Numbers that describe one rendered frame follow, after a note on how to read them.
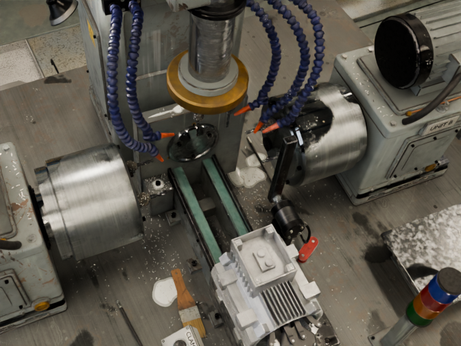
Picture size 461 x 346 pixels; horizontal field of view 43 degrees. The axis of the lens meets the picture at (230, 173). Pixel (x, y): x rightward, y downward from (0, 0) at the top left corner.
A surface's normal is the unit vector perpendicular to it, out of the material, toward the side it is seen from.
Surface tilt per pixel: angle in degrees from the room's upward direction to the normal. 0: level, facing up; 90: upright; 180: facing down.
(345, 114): 21
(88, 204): 35
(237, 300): 2
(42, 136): 0
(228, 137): 90
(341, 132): 43
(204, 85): 0
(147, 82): 90
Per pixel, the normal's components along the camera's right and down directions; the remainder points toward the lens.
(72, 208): 0.29, -0.07
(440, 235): 0.09, -0.56
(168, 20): 0.40, 0.78
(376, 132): -0.91, 0.29
